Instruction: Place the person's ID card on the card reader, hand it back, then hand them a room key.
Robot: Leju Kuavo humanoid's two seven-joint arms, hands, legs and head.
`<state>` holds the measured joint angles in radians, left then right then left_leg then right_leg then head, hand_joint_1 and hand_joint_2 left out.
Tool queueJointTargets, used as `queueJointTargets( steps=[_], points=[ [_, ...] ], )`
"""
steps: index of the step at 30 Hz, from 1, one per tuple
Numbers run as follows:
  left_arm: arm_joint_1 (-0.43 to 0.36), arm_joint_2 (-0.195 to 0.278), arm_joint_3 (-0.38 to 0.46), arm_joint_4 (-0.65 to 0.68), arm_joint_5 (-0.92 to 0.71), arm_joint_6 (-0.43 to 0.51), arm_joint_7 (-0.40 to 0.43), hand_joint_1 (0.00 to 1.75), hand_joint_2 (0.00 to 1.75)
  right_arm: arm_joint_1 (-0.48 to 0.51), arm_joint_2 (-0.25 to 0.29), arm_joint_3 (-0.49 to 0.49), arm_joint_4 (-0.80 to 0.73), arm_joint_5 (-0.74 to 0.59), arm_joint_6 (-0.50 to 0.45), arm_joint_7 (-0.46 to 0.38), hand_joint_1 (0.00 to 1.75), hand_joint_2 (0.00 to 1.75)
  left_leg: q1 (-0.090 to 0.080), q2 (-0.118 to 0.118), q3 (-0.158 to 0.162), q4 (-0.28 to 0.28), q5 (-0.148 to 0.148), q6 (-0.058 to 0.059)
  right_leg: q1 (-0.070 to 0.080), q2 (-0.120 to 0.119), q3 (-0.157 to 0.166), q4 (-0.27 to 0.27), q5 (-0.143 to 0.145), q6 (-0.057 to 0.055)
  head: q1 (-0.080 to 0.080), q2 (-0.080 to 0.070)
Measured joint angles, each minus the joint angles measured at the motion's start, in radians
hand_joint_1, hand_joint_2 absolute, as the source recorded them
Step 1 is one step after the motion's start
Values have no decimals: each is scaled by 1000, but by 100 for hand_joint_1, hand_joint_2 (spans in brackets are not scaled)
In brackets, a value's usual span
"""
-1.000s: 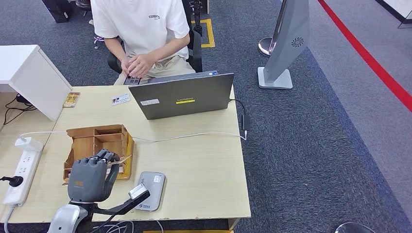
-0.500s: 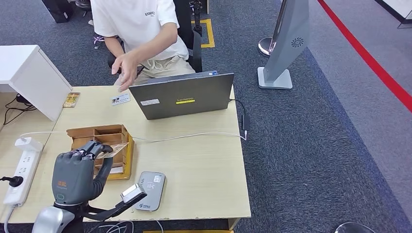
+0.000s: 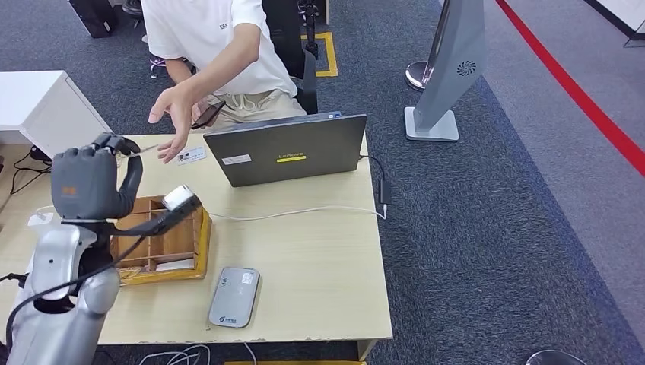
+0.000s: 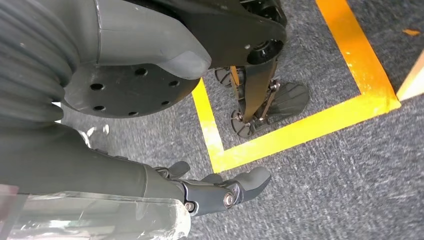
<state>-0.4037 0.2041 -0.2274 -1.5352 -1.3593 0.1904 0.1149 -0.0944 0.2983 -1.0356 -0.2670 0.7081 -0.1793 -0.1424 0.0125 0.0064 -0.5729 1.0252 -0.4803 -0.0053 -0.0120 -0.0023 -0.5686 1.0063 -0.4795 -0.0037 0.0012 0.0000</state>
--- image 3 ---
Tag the person's right hand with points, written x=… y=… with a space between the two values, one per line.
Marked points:
x=200 y=108

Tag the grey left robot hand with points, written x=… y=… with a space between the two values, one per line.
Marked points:
x=85 y=181

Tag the person's left hand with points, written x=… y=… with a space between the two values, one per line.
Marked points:
x=179 y=111

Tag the black smartphone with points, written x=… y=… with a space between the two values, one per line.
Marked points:
x=214 y=112

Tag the white photo ID card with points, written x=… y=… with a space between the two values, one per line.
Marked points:
x=191 y=155

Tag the person's right forearm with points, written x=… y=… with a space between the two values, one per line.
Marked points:
x=176 y=70

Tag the person's left forearm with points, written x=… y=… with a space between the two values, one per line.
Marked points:
x=227 y=60

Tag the person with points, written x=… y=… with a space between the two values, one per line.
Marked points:
x=176 y=25

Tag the wooden card organizer box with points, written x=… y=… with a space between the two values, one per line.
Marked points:
x=176 y=247

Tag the grey card reader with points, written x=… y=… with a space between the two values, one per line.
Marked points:
x=234 y=297

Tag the white charger plug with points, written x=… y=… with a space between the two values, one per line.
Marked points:
x=40 y=219

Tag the grey laptop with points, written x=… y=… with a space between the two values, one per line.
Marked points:
x=292 y=151

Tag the white cabinet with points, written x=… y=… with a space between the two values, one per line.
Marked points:
x=30 y=95

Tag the black office chair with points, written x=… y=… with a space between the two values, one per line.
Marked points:
x=282 y=30

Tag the black stool chrome base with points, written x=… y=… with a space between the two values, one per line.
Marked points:
x=132 y=6

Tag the black power plug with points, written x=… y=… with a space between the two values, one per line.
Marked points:
x=15 y=279

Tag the black box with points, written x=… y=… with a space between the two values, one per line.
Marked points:
x=93 y=17

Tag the yellow floor tape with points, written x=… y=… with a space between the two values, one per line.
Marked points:
x=330 y=53

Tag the grey kiosk stand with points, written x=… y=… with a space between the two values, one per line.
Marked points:
x=447 y=75

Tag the light wooden desk panel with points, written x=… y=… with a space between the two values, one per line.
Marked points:
x=366 y=349

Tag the red floor tape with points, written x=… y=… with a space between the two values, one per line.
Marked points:
x=580 y=93

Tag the chrome round base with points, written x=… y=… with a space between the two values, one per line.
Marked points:
x=554 y=359

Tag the white partition board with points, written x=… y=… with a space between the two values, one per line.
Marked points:
x=625 y=10

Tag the black camera bracket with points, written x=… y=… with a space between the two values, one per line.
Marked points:
x=161 y=221

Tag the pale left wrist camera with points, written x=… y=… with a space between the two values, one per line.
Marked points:
x=176 y=197

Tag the chrome stanchion post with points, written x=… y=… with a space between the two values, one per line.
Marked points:
x=417 y=75

